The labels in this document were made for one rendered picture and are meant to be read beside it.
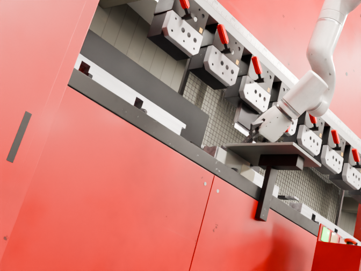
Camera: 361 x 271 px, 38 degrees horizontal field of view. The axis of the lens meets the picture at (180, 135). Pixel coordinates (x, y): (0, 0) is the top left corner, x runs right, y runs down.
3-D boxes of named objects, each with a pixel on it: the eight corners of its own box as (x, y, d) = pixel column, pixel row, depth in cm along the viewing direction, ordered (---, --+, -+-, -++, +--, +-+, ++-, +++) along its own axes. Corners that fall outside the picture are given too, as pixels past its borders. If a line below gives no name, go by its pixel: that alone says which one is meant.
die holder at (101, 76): (43, 72, 127) (57, 38, 130) (30, 75, 132) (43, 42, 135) (178, 153, 160) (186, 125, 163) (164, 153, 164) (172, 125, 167)
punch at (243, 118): (236, 127, 184) (242, 102, 187) (231, 127, 185) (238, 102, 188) (252, 138, 190) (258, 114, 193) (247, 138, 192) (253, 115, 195)
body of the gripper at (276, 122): (288, 112, 183) (265, 135, 185) (273, 98, 176) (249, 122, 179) (300, 123, 178) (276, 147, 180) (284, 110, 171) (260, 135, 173)
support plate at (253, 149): (293, 144, 160) (293, 141, 160) (224, 146, 178) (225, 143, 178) (320, 167, 171) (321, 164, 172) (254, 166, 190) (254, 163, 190)
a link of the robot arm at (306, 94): (293, 107, 183) (278, 93, 177) (320, 79, 180) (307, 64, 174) (305, 120, 176) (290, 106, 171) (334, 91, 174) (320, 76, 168)
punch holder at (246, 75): (242, 95, 181) (253, 53, 186) (223, 97, 187) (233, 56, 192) (266, 114, 191) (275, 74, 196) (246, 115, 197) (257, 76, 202)
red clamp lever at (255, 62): (259, 55, 182) (266, 81, 185) (249, 56, 185) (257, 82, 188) (256, 56, 181) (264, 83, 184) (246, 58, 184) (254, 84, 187)
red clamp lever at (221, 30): (224, 22, 169) (233, 51, 172) (215, 25, 172) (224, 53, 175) (221, 24, 168) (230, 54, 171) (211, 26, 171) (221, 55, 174)
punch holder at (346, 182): (345, 179, 233) (351, 144, 238) (327, 178, 239) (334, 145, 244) (360, 191, 243) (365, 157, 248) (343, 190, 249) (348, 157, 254)
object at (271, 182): (284, 220, 159) (298, 154, 166) (245, 216, 169) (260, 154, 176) (291, 224, 161) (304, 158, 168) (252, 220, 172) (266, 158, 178)
